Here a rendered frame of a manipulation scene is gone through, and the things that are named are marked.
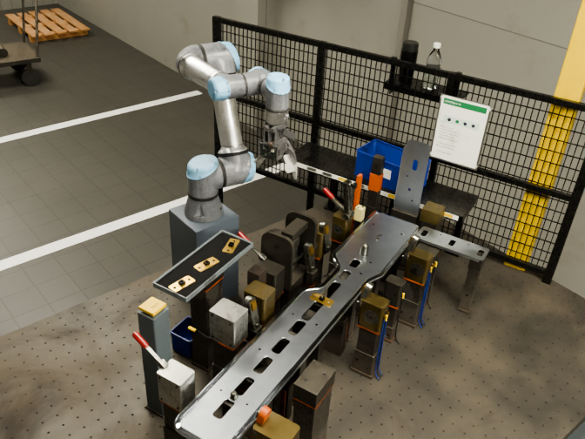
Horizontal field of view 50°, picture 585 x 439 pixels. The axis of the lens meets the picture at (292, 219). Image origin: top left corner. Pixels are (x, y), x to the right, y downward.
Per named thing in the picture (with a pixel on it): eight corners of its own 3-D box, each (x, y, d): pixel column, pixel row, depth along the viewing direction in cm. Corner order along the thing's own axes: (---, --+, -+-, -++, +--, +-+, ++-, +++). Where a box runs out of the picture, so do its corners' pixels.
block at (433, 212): (425, 281, 282) (439, 214, 262) (408, 274, 286) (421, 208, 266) (431, 272, 288) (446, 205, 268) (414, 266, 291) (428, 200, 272)
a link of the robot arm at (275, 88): (282, 69, 198) (295, 77, 192) (280, 101, 204) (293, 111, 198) (260, 71, 195) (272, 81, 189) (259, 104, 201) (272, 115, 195)
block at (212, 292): (208, 373, 230) (205, 277, 205) (191, 363, 233) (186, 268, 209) (225, 356, 237) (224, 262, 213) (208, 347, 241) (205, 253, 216)
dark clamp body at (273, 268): (271, 355, 240) (275, 276, 219) (245, 342, 245) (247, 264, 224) (281, 344, 245) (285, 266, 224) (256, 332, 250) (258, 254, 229)
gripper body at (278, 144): (257, 158, 206) (258, 124, 199) (270, 147, 212) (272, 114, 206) (277, 164, 203) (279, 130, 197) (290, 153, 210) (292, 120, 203)
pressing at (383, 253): (230, 464, 166) (230, 461, 165) (164, 425, 175) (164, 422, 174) (422, 227, 266) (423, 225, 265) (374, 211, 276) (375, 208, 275)
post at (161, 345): (163, 418, 212) (153, 321, 188) (145, 408, 215) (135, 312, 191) (177, 403, 218) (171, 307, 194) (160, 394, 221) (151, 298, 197)
